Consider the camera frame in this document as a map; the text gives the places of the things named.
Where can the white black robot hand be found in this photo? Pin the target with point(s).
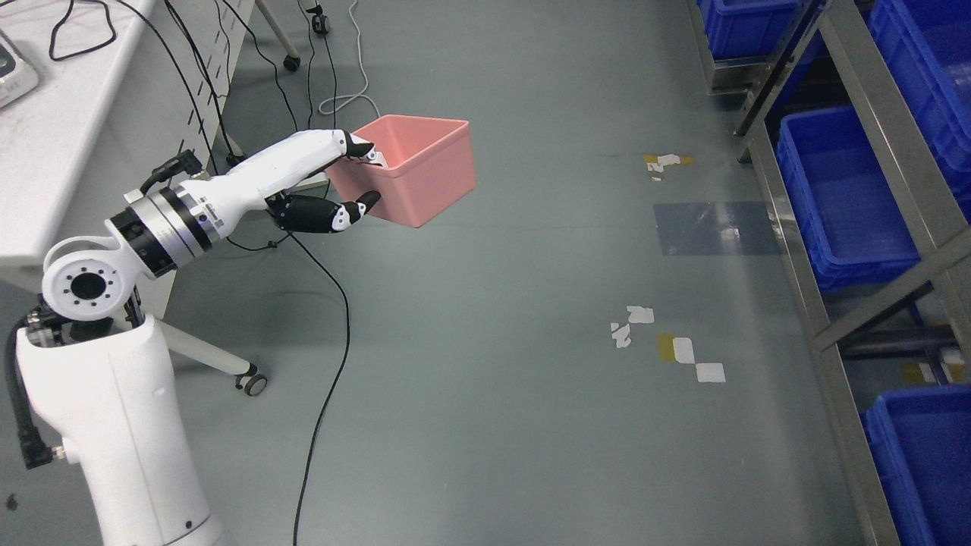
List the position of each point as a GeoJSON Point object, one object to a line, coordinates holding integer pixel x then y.
{"type": "Point", "coordinates": [277, 168]}

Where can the pink plastic storage box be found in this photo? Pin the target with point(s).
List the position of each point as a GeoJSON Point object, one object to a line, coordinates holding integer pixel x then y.
{"type": "Point", "coordinates": [429, 166]}

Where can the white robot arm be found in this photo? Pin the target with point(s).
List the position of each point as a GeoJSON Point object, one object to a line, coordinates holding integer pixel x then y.
{"type": "Point", "coordinates": [99, 371]}

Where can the blue shelf container upper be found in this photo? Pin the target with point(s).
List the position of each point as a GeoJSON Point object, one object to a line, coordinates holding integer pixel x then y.
{"type": "Point", "coordinates": [745, 29]}

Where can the blue shelf container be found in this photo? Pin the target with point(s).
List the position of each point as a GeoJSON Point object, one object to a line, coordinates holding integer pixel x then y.
{"type": "Point", "coordinates": [920, 443]}
{"type": "Point", "coordinates": [926, 46]}
{"type": "Point", "coordinates": [851, 226]}
{"type": "Point", "coordinates": [745, 29]}

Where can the blue shelf container middle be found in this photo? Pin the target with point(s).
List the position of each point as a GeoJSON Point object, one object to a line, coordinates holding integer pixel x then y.
{"type": "Point", "coordinates": [851, 226]}

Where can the grey metal shelf rack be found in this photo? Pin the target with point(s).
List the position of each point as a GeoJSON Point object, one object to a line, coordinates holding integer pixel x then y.
{"type": "Point", "coordinates": [869, 339]}

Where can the blue shelf container right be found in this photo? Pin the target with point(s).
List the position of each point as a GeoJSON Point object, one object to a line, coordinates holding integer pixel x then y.
{"type": "Point", "coordinates": [926, 46]}

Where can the blue shelf container lower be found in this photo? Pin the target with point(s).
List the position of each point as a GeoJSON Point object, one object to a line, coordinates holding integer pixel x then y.
{"type": "Point", "coordinates": [920, 443]}

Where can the white desk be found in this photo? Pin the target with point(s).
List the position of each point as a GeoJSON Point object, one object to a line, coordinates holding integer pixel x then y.
{"type": "Point", "coordinates": [122, 86]}

